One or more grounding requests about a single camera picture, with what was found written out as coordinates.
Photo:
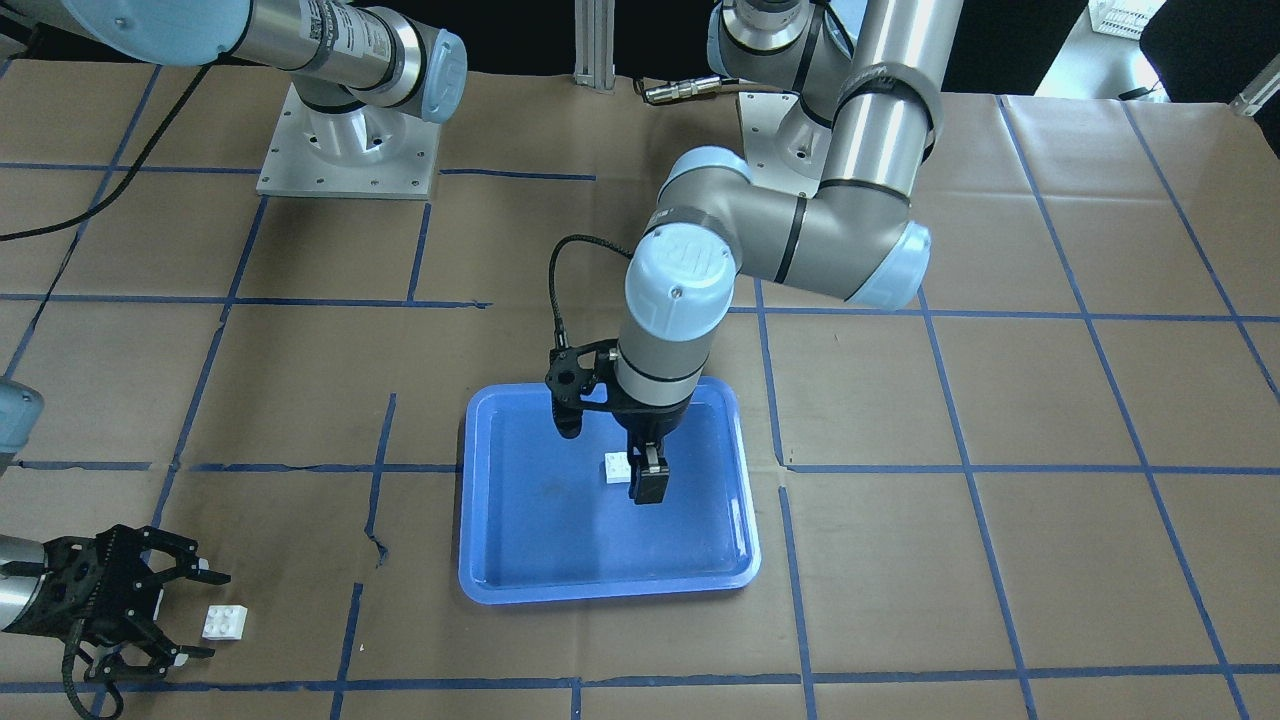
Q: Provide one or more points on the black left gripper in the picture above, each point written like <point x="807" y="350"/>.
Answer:
<point x="648" y="421"/>

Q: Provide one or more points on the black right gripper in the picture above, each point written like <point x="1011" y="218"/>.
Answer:
<point x="62" y="592"/>

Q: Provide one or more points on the white block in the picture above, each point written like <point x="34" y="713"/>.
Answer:
<point x="616" y="468"/>

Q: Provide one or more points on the white block near right arm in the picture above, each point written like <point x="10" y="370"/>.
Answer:
<point x="224" y="622"/>

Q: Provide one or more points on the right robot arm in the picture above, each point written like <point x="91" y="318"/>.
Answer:
<point x="371" y="89"/>

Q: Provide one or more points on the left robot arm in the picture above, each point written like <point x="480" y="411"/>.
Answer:
<point x="878" y="94"/>

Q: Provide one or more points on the blue plastic tray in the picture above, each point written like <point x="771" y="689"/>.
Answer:
<point x="540" y="522"/>

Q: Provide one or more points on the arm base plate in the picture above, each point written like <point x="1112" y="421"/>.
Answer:
<point x="327" y="145"/>
<point x="785" y="146"/>

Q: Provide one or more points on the silver cable connector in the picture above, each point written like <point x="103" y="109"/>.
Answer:
<point x="686" y="89"/>

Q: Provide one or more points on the aluminium frame post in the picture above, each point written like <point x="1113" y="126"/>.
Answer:
<point x="593" y="22"/>

